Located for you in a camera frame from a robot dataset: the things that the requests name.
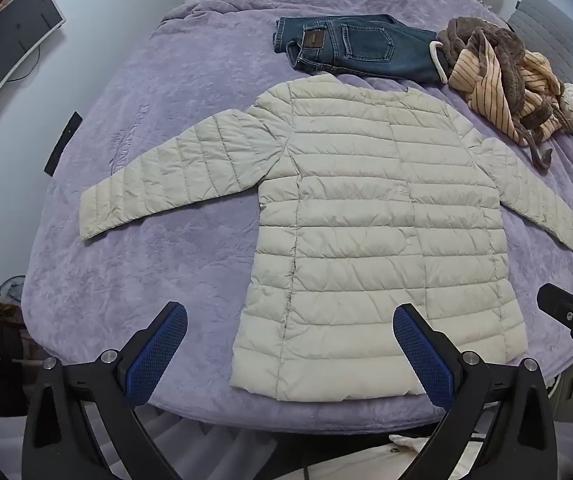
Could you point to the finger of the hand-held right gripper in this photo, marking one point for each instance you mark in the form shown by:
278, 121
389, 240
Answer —
558, 305

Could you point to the blue denim jeans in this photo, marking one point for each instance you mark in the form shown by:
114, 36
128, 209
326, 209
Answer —
361, 45

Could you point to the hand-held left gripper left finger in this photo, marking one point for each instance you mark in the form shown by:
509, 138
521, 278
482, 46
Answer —
159, 355

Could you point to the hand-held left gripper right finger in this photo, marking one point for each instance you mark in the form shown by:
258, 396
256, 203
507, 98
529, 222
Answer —
424, 355

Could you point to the cream quilted puffer jacket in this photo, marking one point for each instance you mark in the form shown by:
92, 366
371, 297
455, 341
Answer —
366, 220

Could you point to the small desk fan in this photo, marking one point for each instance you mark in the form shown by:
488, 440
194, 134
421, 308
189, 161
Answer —
14, 292

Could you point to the brown striped fleece robe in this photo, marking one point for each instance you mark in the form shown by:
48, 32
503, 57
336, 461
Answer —
496, 75

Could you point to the purple plush blanket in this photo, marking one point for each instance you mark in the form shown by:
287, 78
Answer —
166, 270

